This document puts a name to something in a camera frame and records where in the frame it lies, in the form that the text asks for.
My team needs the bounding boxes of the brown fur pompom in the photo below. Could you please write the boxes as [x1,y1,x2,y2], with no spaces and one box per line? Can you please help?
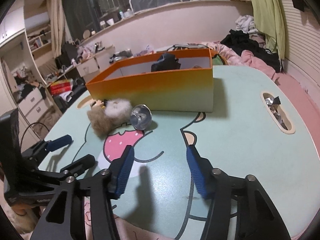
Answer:
[87,107,127,138]

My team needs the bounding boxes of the white fur pompom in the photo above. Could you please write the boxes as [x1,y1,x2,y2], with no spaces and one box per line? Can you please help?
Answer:
[105,99,132,119]

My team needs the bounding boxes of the round silver mirror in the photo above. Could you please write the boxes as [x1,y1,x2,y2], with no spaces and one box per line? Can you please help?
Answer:
[130,104,152,131]

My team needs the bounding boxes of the black lace fabric pouch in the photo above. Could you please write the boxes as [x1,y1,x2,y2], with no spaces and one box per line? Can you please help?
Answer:
[151,53,181,72]

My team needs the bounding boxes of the person's left hand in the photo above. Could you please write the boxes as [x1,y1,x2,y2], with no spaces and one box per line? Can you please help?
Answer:
[11,203,33,216]

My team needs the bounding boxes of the white drawer unit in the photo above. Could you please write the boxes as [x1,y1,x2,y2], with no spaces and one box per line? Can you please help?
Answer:
[18,88,53,124]

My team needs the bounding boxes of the red snack box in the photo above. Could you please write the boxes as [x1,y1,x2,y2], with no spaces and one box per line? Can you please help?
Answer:
[49,79,73,95]

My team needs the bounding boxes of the white bedside cabinet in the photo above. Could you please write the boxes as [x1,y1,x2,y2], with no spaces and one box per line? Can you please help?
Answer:
[76,45,116,82]

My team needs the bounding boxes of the foil wrappers in slot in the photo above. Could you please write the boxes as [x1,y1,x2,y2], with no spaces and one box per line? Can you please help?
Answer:
[263,93,288,130]

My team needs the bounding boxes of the orange cardboard box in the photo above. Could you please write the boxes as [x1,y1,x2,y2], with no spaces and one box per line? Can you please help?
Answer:
[86,49,214,112]

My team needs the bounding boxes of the pink quilt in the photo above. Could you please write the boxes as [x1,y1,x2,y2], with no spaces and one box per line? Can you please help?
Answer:
[203,42,279,83]

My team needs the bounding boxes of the black clothes pile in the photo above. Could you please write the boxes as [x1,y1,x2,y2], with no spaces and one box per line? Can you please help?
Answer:
[220,30,283,73]

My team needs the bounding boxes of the white clothes pile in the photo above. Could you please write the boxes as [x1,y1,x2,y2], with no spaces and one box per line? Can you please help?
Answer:
[235,15,259,34]

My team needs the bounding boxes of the green hanging garment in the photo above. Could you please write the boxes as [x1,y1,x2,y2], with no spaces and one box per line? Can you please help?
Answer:
[251,0,286,60]

